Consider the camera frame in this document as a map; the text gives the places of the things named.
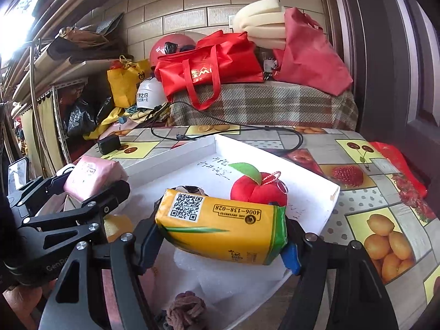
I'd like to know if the brown braided rope ball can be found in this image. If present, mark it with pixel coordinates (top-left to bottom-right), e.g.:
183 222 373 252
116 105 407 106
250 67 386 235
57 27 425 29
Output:
166 290 207 330

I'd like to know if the smartphone with chat screen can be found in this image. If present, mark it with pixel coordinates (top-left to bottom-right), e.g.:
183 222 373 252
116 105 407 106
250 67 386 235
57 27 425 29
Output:
7 156 29 194

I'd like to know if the red helmet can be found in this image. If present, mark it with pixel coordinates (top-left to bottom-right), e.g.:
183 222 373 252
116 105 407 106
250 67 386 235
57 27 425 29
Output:
149 34 196 68

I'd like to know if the black plastic bag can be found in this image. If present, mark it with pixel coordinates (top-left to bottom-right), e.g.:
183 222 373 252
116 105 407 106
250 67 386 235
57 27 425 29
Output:
64 97 114 138

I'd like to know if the red plastic bag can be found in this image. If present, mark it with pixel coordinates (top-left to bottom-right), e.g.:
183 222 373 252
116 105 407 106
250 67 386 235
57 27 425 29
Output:
370 142 427 198

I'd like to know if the black power adapter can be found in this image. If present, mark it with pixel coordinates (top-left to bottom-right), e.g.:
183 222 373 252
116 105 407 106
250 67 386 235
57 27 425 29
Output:
98 134 121 155

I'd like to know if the black cable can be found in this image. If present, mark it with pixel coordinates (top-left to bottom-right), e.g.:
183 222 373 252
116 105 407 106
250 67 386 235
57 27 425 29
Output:
150 100 305 157

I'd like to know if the yellow tissue pack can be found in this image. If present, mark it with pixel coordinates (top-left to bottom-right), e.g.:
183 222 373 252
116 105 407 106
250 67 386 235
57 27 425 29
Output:
155 189 287 265

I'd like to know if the red plush apple toy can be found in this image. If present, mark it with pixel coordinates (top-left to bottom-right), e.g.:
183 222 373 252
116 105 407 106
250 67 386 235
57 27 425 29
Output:
229 163 289 206

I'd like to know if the yellow shopping bag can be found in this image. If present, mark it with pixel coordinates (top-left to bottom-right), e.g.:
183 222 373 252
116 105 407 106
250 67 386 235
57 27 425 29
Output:
107 55 152 109

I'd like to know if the white cardboard box lid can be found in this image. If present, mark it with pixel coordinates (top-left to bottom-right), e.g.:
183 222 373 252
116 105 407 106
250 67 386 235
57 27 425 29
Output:
119 135 340 329

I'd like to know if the white helmet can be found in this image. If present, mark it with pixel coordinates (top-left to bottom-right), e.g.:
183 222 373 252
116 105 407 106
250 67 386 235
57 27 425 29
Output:
136 77 167 109

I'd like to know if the leopard print fabric scrunchie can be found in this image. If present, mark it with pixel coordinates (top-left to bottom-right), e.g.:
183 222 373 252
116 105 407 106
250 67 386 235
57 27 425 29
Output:
175 186 206 196

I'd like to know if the pink tissue pack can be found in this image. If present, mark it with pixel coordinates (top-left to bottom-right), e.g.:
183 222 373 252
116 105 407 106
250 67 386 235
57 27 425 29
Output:
64 155 128 201

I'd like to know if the dark red cloth bag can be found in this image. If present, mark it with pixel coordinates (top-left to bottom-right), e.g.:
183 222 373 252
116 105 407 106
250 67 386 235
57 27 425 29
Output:
273 7 353 96

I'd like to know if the cream foam roll stack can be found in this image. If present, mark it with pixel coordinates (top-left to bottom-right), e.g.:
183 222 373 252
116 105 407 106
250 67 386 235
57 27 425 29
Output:
231 0 286 50

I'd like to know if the large yellow sponge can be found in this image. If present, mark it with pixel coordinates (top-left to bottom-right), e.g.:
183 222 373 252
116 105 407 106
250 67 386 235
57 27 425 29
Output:
104 214 134 243

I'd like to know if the plaid blanket covered bench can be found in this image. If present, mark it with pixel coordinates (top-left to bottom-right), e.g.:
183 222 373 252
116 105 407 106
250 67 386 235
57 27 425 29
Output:
167 81 358 130

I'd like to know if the red gift bag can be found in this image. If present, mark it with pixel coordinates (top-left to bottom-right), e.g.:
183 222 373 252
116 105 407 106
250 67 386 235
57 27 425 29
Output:
154 31 263 110

